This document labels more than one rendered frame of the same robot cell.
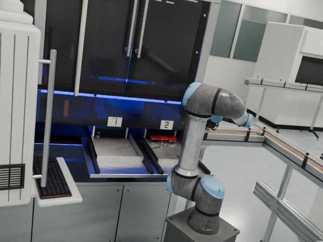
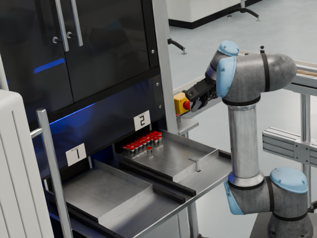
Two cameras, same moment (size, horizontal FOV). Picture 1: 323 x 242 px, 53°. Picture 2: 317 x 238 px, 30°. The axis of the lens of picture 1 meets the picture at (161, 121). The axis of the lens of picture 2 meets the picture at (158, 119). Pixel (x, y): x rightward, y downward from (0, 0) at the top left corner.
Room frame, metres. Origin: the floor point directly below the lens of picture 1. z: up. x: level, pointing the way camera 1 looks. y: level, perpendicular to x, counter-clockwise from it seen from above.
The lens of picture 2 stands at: (-0.08, 0.65, 2.02)
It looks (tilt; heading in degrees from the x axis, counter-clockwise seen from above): 25 degrees down; 340
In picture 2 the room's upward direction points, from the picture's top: 7 degrees counter-clockwise
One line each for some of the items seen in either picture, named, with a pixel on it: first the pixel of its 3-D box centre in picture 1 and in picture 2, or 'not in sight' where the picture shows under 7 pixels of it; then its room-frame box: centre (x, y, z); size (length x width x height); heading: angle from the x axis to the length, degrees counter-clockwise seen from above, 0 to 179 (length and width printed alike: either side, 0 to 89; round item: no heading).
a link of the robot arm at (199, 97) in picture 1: (192, 142); (244, 138); (1.37, -0.16, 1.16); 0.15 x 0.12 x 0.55; 68
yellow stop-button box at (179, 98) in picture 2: not in sight; (179, 103); (2.11, -0.26, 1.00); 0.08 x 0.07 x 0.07; 22
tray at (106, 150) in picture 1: (115, 146); (96, 190); (1.79, 0.24, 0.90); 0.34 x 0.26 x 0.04; 22
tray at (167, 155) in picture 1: (169, 149); (165, 154); (1.89, -0.08, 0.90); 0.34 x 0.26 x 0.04; 21
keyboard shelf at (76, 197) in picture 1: (43, 179); not in sight; (1.45, 0.53, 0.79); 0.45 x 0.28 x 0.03; 31
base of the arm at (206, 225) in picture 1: (205, 215); (289, 220); (1.32, -0.28, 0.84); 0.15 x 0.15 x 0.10
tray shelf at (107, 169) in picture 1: (144, 156); (143, 182); (1.78, 0.06, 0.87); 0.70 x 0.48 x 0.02; 112
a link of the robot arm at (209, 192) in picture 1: (209, 193); (287, 190); (1.32, -0.28, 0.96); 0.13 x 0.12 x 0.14; 68
